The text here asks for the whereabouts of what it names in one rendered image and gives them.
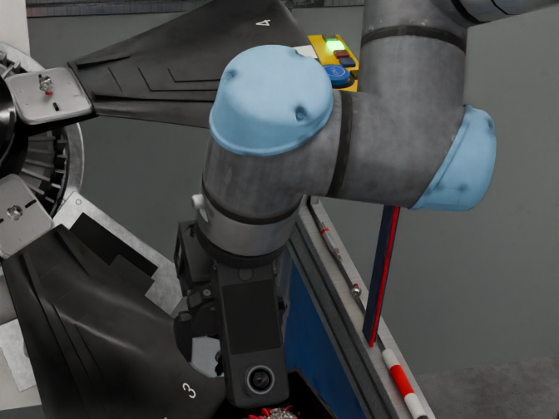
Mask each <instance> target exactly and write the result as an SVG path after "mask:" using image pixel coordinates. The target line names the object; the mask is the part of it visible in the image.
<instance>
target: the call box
mask: <svg viewBox="0 0 559 419"><path fill-rule="evenodd" d="M335 35H336V36H337V38H338V39H339V40H338V41H340V42H341V43H342V44H343V46H344V49H346V50H347V52H348V53H349V55H350V57H352V58H353V60H354V61H355V63H356V67H347V68H345V69H347V70H348V71H349V81H348V82H347V83H345V84H343V85H332V89H337V90H345V91H357V83H358V80H354V78H353V77H352V75H351V74H350V70H358V69H359V62H358V61H357V60H356V58H355V57H354V55H353V54H352V52H351V51H350V50H349V49H348V47H347V46H346V44H345V43H344V41H343V40H342V38H341V37H340V36H339V35H337V34H335ZM308 38H309V40H310V41H311V43H312V45H313V47H314V49H315V51H316V53H317V55H318V57H319V59H320V61H321V64H322V66H323V65H328V64H334V65H340V63H339V59H336V57H335V56H334V54H333V51H331V50H330V49H329V47H328V45H327V42H325V41H324V39H323V38H322V35H313V36H308Z"/></svg>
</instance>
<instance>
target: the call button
mask: <svg viewBox="0 0 559 419"><path fill-rule="evenodd" d="M323 68H324V69H325V70H326V72H327V73H328V75H329V79H330V81H331V85H343V84H345V83H347V82H348V81H349V71H348V70H347V69H345V68H344V67H342V65H334V64H328V65H323Z"/></svg>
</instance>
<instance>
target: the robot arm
mask: <svg viewBox="0 0 559 419"><path fill-rule="evenodd" d="M557 5H559V0H364V17H363V26H362V37H361V47H360V53H359V73H358V83H357V91H345V90H337V89H332V85H331V81H330V79H329V75H328V73H327V72H326V70H325V69H324V68H323V67H322V66H321V65H320V64H319V63H318V62H317V61H316V60H315V59H313V58H312V57H305V56H304V55H302V54H299V53H298V52H297V50H296V49H294V48H292V47H286V46H280V45H264V46H258V47H253V48H251V49H248V50H246V51H244V52H242V53H240V54H239V55H237V56H236V57H235V58H234V59H233V60H232V61H231V62H230V63H229V64H228V65H227V67H226V68H225V70H224V72H223V75H222V77H221V80H220V84H219V88H218V91H217V95H216V99H215V102H214V104H213V106H212V107H211V110H210V119H209V125H210V132H209V137H208V142H207V147H206V153H205V162H204V166H203V172H202V179H201V185H200V193H199V194H198V195H193V196H192V197H191V204H192V206H193V207H194V208H196V217H197V218H196V220H187V221H179V225H178V230H177V236H176V246H175V252H174V257H173V258H174V262H175V266H176V273H177V278H178V279H179V281H180V286H181V292H182V297H187V296H188V297H187V300H186V303H187V307H188V310H187V311H180V312H179V313H178V314H179V315H178V316H177V317H176V318H175V320H174V324H173V328H174V334H175V337H176V346H177V347H178V349H179V351H180V352H181V354H182V355H183V357H184V358H185V360H186V361H187V362H188V363H189V364H190V365H191V366H192V367H193V368H194V369H195V370H196V371H198V372H200V373H202V374H204V375H205V376H207V377H225V389H226V396H227V399H228V401H229V403H230V404H232V405H233V406H235V407H239V408H242V409H250V408H255V407H264V406H269V405H274V404H279V403H281V402H284V401H285V400H286V399H287V398H288V396H289V379H288V373H287V367H286V361H285V354H284V343H283V337H282V330H281V328H282V324H283V315H284V313H285V311H286V309H285V305H284V300H282V299H283V295H282V293H281V289H280V287H278V286H276V285H275V278H276V277H277V274H278V273H277V269H276V267H275V262H274V260H275V259H276V258H277V257H279V255H280V254H281V253H282V251H283V250H284V247H285V245H286V241H287V240H288V239H289V238H290V236H291V235H292V231H293V228H294V224H295V221H296V219H297V215H298V213H299V207H300V205H301V202H302V199H303V196H304V195H312V196H318V197H330V198H335V199H342V200H353V201H360V202H367V203H374V204H381V205H392V206H399V207H406V208H408V210H412V211H415V210H418V209H423V210H443V211H454V212H466V211H469V210H470V209H473V207H474V206H475V205H477V204H478V203H479V202H480V201H481V199H482V197H483V196H484V195H485V193H486V191H487V187H488V186H489V183H490V180H491V178H492V172H493V167H494V163H495V157H496V145H497V140H496V136H495V135H494V123H493V121H492V118H491V117H490V116H489V115H488V114H487V113H486V112H485V111H482V110H478V109H474V108H472V106H470V105H464V106H463V89H464V75H465V61H466V50H467V30H468V28H469V27H473V26H476V25H480V24H483V23H488V22H492V21H496V20H499V19H503V18H507V17H513V16H516V15H520V14H523V13H527V12H534V11H537V10H541V9H544V8H548V7H554V6H557ZM189 228H190V235H188V234H186V231H187V230H188V229H189ZM180 245H181V259H180V256H179V249H180ZM219 351H221V356H220V357H219V359H217V356H216V354H217V353H218V352H219Z"/></svg>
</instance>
